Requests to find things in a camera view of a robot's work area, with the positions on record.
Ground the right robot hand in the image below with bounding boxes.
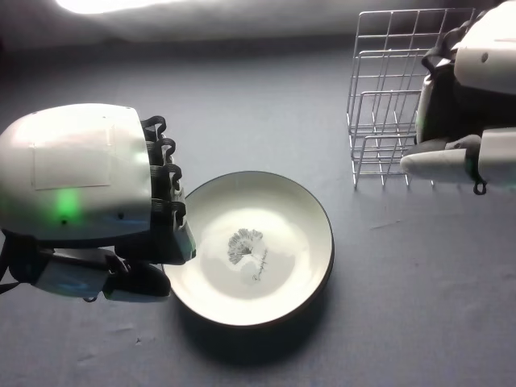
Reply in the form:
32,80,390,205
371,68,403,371
398,0,516,197

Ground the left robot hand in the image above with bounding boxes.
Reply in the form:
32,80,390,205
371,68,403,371
0,103,198,303

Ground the white cloth sheet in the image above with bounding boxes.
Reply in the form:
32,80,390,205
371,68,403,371
0,0,485,44

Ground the silver wire plate rack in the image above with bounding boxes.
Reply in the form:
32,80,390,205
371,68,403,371
346,8,485,189

